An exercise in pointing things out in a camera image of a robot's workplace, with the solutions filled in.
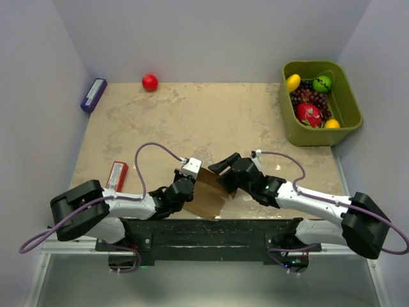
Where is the brown cardboard box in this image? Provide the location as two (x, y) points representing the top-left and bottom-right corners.
(183, 168), (237, 220)

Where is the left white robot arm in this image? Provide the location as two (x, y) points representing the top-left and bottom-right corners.
(50, 165), (200, 251)

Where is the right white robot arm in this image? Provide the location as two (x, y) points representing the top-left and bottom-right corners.
(208, 150), (390, 259)

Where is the red rectangular box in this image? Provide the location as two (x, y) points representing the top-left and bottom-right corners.
(105, 161), (128, 193)

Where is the purple rectangular box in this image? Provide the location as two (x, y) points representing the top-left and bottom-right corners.
(80, 78), (107, 114)

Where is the red dragon fruit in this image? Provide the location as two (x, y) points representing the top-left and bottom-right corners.
(295, 103), (323, 128)

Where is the green plastic bin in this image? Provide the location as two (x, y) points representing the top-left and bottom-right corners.
(278, 60), (363, 146)

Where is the small yellow orange fruit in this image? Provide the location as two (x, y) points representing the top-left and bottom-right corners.
(324, 119), (341, 129)

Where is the purple grapes bunch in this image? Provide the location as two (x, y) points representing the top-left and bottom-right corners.
(289, 81), (332, 120)

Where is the yellow lemon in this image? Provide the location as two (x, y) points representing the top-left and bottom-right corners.
(286, 74), (301, 93)

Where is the red tomato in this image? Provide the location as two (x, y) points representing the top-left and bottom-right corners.
(142, 74), (158, 92)

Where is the green striped fruit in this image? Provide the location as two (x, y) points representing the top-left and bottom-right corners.
(313, 75), (332, 93)

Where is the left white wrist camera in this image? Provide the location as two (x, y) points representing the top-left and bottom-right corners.
(180, 157), (202, 179)

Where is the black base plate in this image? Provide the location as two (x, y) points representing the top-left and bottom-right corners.
(95, 218), (309, 272)

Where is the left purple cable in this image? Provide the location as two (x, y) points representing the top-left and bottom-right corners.
(18, 142), (186, 255)

